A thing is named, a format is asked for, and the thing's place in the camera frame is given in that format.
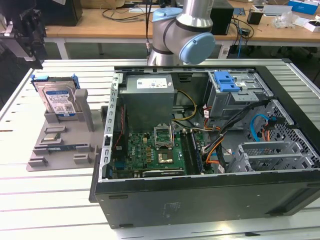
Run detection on hard disk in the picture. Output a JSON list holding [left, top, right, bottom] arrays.
[[30, 73, 81, 118]]

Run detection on grey disk bay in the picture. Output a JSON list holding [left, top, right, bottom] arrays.
[[226, 141, 315, 174]]

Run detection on large black box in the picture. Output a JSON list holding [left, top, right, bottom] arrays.
[[34, 0, 84, 27]]

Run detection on long wooden desk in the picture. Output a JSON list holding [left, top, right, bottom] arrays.
[[43, 6, 156, 60]]

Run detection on CPU chip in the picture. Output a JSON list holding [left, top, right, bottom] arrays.
[[42, 132, 62, 142]]

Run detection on grey parts rack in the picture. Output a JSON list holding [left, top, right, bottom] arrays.
[[26, 88, 110, 173]]

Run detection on blue RAM stick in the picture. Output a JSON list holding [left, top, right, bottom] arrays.
[[47, 143, 77, 152]]

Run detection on grey power supply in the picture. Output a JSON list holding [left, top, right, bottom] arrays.
[[118, 74, 176, 133]]

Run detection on green motherboard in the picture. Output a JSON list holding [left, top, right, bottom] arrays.
[[111, 129, 214, 179]]

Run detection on metal socket cover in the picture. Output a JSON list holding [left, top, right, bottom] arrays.
[[152, 123, 175, 151]]

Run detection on CPU socket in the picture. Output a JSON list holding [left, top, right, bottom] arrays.
[[157, 149, 175, 165]]

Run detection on black graphics card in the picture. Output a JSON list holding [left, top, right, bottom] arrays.
[[134, 167, 187, 179]]

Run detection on black computer tower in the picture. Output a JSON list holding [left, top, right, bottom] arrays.
[[210, 6, 235, 36]]

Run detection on black RAM slot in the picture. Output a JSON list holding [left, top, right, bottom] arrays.
[[180, 132, 195, 176]]

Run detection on blue drive latch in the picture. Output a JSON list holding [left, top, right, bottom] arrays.
[[214, 71, 239, 93]]

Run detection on installed RAM stick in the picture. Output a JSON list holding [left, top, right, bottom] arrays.
[[191, 131, 204, 175]]

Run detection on grey drive cage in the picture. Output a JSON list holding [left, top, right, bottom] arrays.
[[206, 71, 275, 120]]

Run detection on small black cube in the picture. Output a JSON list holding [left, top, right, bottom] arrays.
[[246, 9, 265, 26]]

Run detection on black open PC case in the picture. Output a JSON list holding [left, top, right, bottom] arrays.
[[88, 58, 320, 230]]

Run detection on wooden desk with clutter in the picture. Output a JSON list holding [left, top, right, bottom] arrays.
[[214, 0, 320, 48]]

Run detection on grey flat tray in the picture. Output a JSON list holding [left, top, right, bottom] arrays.
[[262, 4, 293, 17]]

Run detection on clear plastic bags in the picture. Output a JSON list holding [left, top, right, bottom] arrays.
[[273, 12, 301, 29]]

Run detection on blue cardboard box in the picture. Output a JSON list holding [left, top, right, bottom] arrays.
[[287, 0, 320, 14]]

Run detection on white box with black insert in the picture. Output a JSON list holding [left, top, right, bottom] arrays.
[[303, 19, 320, 33]]

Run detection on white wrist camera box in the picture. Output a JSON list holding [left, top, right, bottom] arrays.
[[3, 21, 14, 35]]

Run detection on red and black wire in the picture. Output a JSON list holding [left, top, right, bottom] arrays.
[[113, 104, 126, 151]]

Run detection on yellow wire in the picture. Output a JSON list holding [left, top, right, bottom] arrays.
[[171, 89, 198, 125]]

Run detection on orange wire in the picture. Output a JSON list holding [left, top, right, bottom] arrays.
[[204, 149, 221, 165]]

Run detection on black wire bundle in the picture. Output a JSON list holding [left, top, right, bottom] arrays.
[[201, 98, 274, 154]]

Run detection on blue wire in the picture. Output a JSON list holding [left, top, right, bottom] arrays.
[[250, 113, 273, 142]]

